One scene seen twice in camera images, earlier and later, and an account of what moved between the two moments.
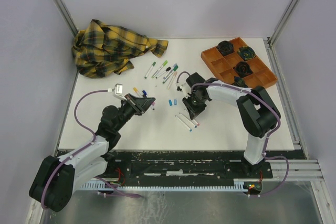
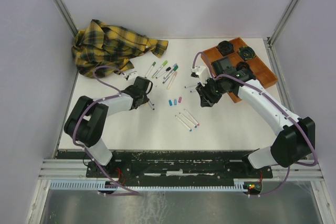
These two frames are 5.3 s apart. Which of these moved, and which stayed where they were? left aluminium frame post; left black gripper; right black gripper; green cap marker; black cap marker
Moved: right black gripper; left black gripper
Stayed: green cap marker; left aluminium frame post; black cap marker
